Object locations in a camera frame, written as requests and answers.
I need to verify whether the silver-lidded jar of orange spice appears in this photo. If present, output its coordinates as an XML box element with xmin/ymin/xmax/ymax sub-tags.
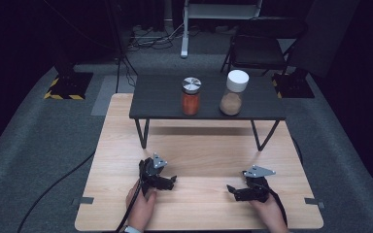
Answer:
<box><xmin>181</xmin><ymin>76</ymin><xmax>203</xmax><ymax>117</ymax></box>

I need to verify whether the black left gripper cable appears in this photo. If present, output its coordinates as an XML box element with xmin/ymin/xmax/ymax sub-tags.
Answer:
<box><xmin>114</xmin><ymin>178</ymin><xmax>144</xmax><ymax>233</ymax></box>

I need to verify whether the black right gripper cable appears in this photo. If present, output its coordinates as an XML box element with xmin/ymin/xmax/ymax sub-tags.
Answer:
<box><xmin>261</xmin><ymin>183</ymin><xmax>288</xmax><ymax>226</ymax></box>

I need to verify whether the grey tape strip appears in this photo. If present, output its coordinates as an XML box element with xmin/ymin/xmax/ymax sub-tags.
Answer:
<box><xmin>72</xmin><ymin>195</ymin><xmax>95</xmax><ymax>206</ymax></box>
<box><xmin>304</xmin><ymin>196</ymin><xmax>325</xmax><ymax>209</ymax></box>

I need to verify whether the black floor cable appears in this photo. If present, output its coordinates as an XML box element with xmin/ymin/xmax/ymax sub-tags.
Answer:
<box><xmin>16</xmin><ymin>150</ymin><xmax>97</xmax><ymax>233</ymax></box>

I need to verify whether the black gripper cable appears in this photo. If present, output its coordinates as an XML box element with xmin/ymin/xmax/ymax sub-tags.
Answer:
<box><xmin>114</xmin><ymin>178</ymin><xmax>144</xmax><ymax>233</ymax></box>
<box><xmin>261</xmin><ymin>183</ymin><xmax>288</xmax><ymax>226</ymax></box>

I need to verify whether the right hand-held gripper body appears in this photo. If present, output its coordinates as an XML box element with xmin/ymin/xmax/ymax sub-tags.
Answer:
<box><xmin>242</xmin><ymin>164</ymin><xmax>277</xmax><ymax>204</ymax></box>

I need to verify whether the white-lidded jar of brown powder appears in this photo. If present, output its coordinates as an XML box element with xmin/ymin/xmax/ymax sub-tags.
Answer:
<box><xmin>219</xmin><ymin>69</ymin><xmax>251</xmax><ymax>117</ymax></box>

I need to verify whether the thin black cable beside table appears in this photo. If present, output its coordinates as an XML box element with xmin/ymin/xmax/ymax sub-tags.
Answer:
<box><xmin>290</xmin><ymin>135</ymin><xmax>304</xmax><ymax>164</ymax></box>

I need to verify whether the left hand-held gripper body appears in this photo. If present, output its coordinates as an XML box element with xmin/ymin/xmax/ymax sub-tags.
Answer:
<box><xmin>138</xmin><ymin>152</ymin><xmax>170</xmax><ymax>197</ymax></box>

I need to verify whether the grey panel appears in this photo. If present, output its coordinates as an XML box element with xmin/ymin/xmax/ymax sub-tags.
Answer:
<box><xmin>288</xmin><ymin>0</ymin><xmax>361</xmax><ymax>79</ymax></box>

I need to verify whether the black folding chair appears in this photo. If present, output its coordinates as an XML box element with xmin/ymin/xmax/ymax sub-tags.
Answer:
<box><xmin>220</xmin><ymin>16</ymin><xmax>309</xmax><ymax>78</ymax></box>

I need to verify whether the dark grey shelf with legs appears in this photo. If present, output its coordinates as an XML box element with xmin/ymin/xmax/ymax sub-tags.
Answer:
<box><xmin>128</xmin><ymin>75</ymin><xmax>288</xmax><ymax>152</ymax></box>

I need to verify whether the white metal stand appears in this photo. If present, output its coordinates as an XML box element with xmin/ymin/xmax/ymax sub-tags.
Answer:
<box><xmin>180</xmin><ymin>0</ymin><xmax>263</xmax><ymax>59</ymax></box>

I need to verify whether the black base with yellow stripes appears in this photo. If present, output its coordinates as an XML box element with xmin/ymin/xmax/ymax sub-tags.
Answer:
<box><xmin>43</xmin><ymin>71</ymin><xmax>94</xmax><ymax>101</ymax></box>
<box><xmin>271</xmin><ymin>72</ymin><xmax>316</xmax><ymax>100</ymax></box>

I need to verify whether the bundle of floor cables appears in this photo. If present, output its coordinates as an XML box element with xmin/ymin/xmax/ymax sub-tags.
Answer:
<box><xmin>127</xmin><ymin>22</ymin><xmax>187</xmax><ymax>51</ymax></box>

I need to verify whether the wristwatch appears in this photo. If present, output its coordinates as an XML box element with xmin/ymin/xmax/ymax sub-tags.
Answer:
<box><xmin>122</xmin><ymin>225</ymin><xmax>144</xmax><ymax>233</ymax></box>

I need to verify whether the person's right hand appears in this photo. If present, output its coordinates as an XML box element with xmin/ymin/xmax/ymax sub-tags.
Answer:
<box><xmin>249</xmin><ymin>193</ymin><xmax>289</xmax><ymax>233</ymax></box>

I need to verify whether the person's left hand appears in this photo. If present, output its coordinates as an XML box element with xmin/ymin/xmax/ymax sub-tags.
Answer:
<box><xmin>124</xmin><ymin>186</ymin><xmax>158</xmax><ymax>231</ymax></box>

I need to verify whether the black tripod stand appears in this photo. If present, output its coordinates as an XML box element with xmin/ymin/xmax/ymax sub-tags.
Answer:
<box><xmin>105</xmin><ymin>0</ymin><xmax>139</xmax><ymax>95</ymax></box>

